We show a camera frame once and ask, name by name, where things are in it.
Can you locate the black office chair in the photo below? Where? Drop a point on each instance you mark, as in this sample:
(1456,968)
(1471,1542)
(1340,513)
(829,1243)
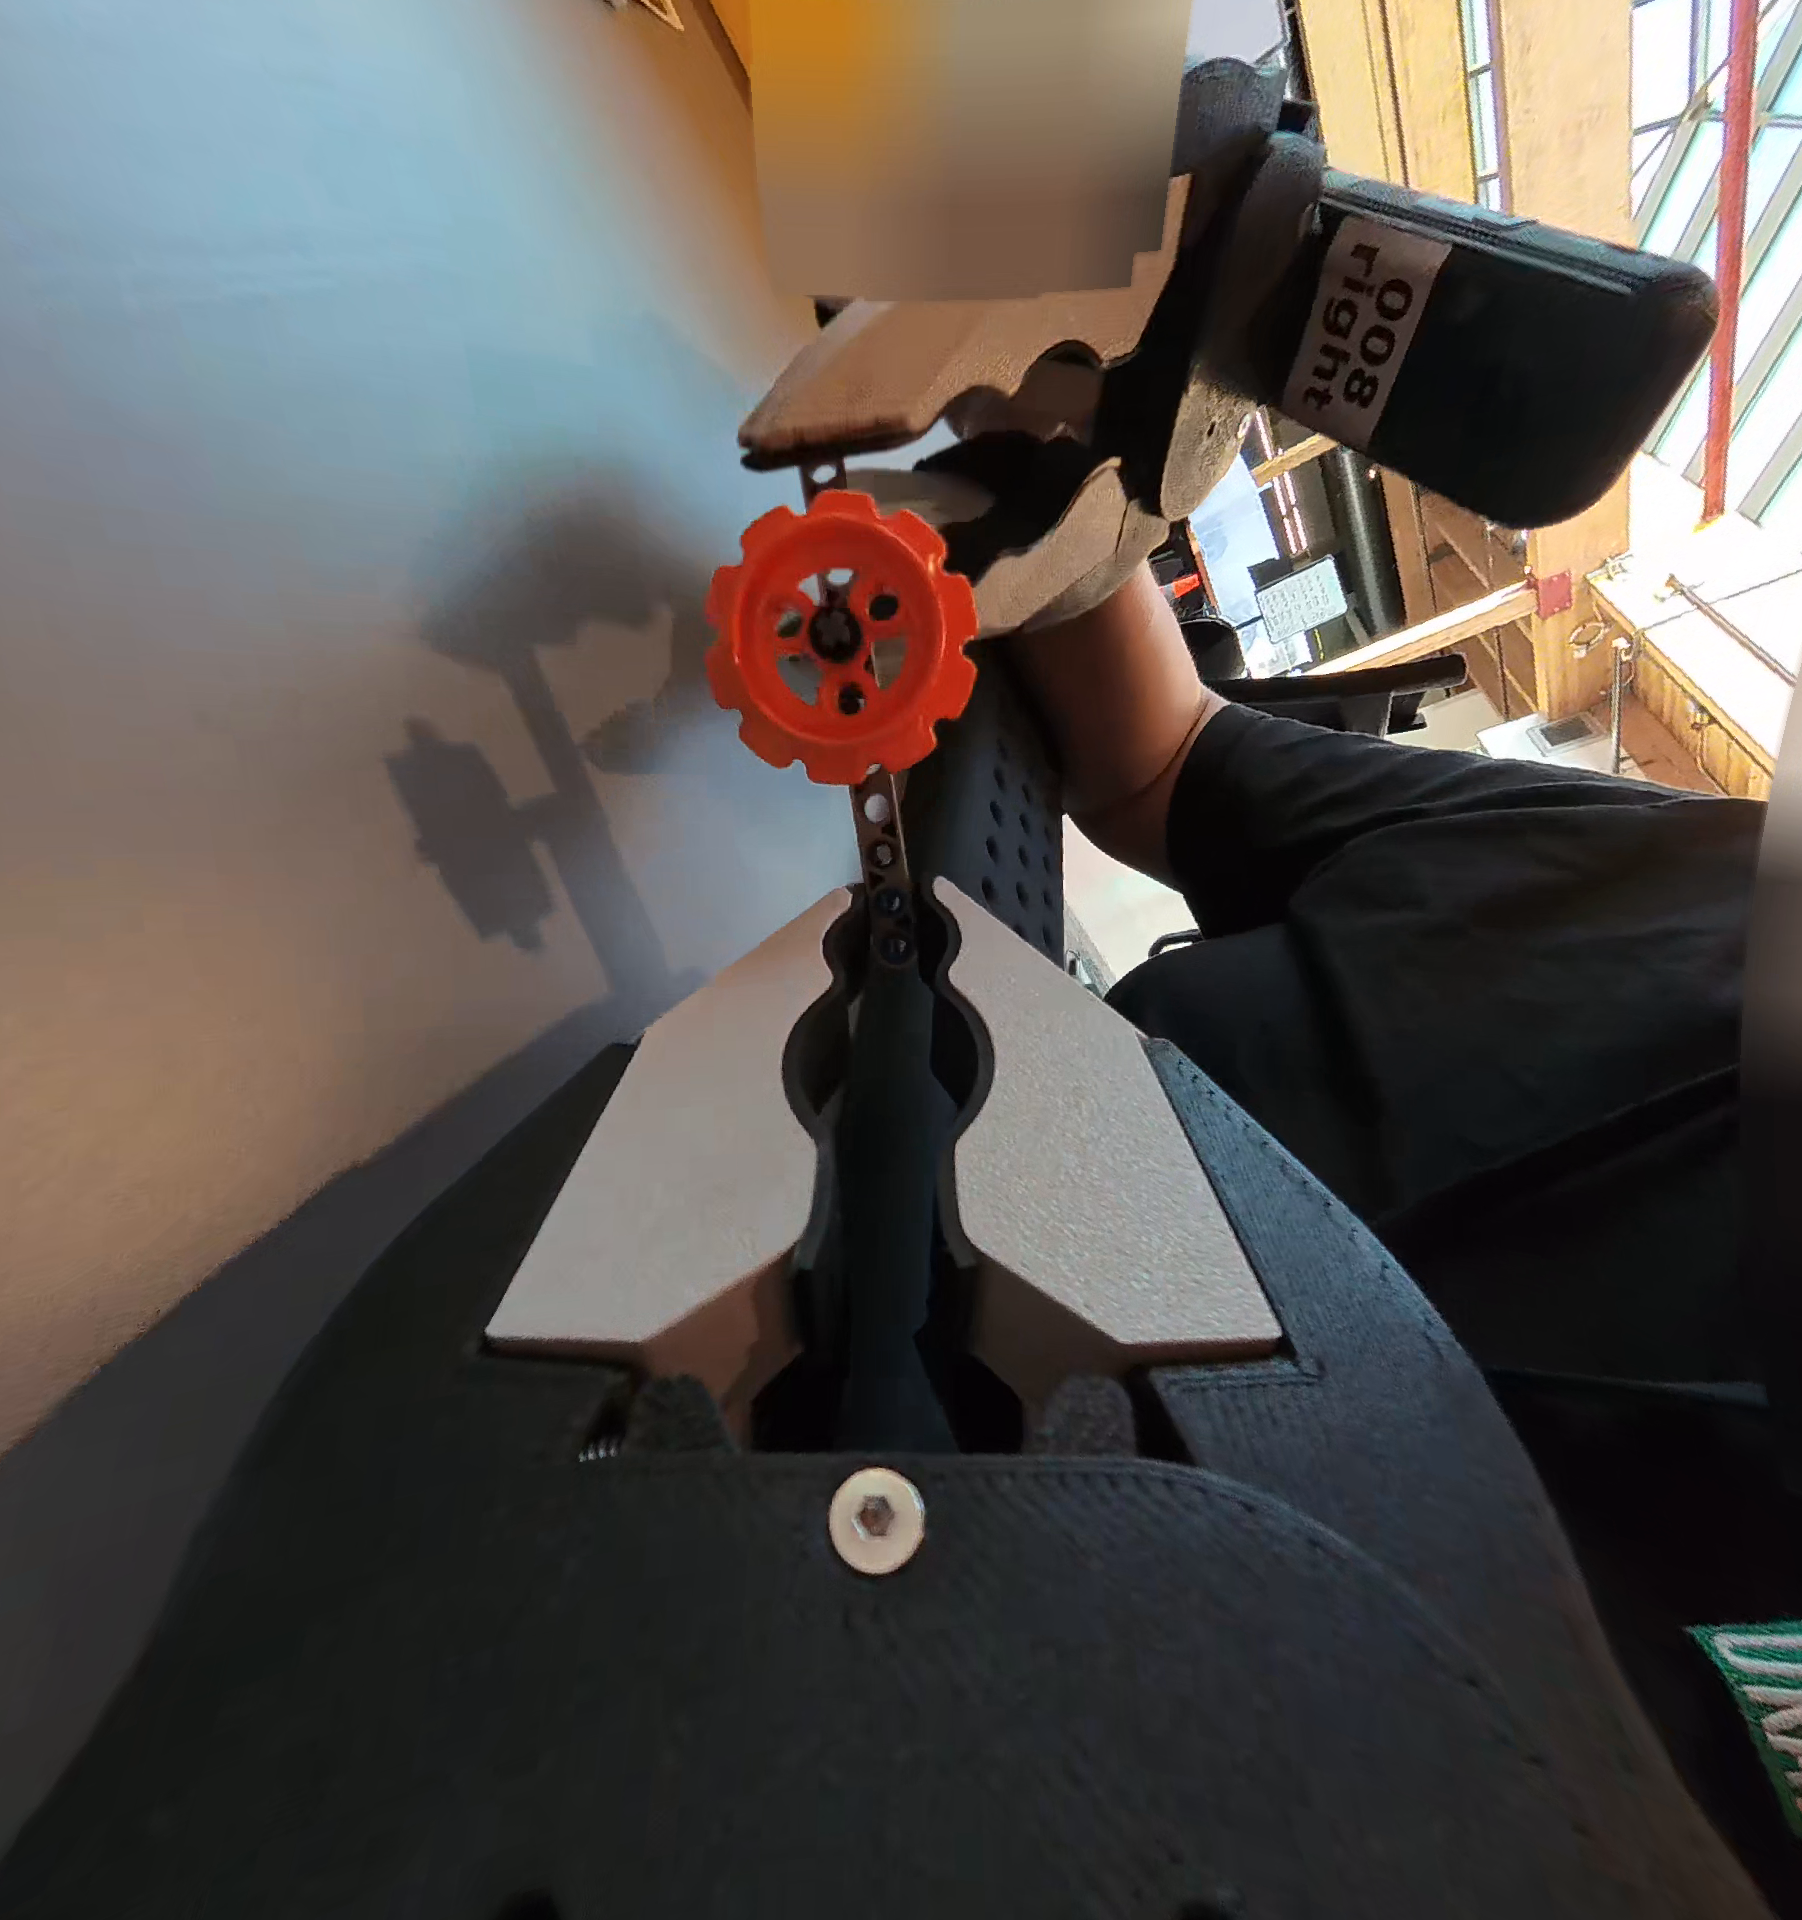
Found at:
(1337,691)

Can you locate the white lettered sign board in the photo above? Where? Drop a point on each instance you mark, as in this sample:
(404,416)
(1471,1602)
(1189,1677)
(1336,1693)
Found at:
(1299,600)

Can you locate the red ceiling pipe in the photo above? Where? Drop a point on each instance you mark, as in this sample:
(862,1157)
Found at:
(1729,225)

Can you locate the person's right forearm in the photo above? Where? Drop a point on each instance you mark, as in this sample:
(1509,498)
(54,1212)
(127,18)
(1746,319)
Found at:
(1112,705)

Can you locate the orange gear wheel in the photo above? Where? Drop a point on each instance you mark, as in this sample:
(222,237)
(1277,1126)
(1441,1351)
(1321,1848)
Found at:
(746,659)

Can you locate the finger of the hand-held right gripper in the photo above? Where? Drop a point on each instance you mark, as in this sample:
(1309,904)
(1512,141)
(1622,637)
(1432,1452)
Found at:
(872,373)
(1065,556)

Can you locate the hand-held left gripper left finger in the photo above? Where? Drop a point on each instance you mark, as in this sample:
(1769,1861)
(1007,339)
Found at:
(663,1172)

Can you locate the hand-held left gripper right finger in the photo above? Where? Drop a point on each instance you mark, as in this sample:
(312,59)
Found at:
(1112,1172)

